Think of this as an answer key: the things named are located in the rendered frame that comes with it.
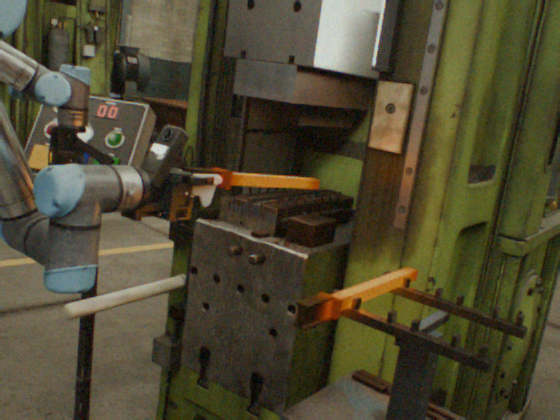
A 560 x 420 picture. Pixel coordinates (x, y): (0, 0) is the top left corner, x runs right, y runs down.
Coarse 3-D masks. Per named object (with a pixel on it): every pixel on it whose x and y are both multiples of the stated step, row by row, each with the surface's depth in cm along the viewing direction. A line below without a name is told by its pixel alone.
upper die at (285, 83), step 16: (240, 64) 157; (256, 64) 154; (272, 64) 151; (288, 64) 148; (240, 80) 157; (256, 80) 154; (272, 80) 151; (288, 80) 148; (304, 80) 150; (320, 80) 156; (336, 80) 163; (352, 80) 170; (368, 80) 178; (256, 96) 155; (272, 96) 152; (288, 96) 149; (304, 96) 152; (320, 96) 158; (336, 96) 165; (352, 96) 172; (368, 96) 180
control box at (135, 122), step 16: (48, 112) 178; (96, 112) 176; (128, 112) 175; (144, 112) 175; (96, 128) 174; (112, 128) 174; (128, 128) 173; (144, 128) 175; (32, 144) 175; (48, 144) 174; (96, 144) 173; (128, 144) 172; (144, 144) 177; (128, 160) 170
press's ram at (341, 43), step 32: (256, 0) 152; (288, 0) 146; (320, 0) 141; (352, 0) 151; (256, 32) 153; (288, 32) 147; (320, 32) 142; (352, 32) 154; (320, 64) 146; (352, 64) 158
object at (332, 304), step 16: (400, 272) 127; (416, 272) 130; (352, 288) 112; (368, 288) 114; (384, 288) 119; (304, 304) 98; (320, 304) 101; (336, 304) 103; (304, 320) 98; (320, 320) 102
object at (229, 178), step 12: (192, 168) 106; (204, 168) 109; (216, 168) 112; (228, 180) 111; (240, 180) 115; (252, 180) 119; (264, 180) 122; (276, 180) 125; (288, 180) 129; (300, 180) 133; (312, 180) 137
